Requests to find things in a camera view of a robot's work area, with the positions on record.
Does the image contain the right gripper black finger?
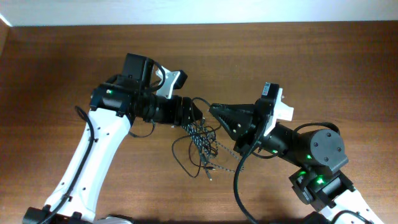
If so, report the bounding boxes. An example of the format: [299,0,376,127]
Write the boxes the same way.
[215,113,254,140]
[209,103,255,115]

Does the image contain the thin black USB cable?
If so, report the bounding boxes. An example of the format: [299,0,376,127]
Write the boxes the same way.
[171,96,223,182]

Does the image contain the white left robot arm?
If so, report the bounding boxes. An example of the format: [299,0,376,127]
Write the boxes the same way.
[22,54,203,223]

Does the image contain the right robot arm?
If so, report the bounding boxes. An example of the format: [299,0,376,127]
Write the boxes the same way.
[210,98,382,223]

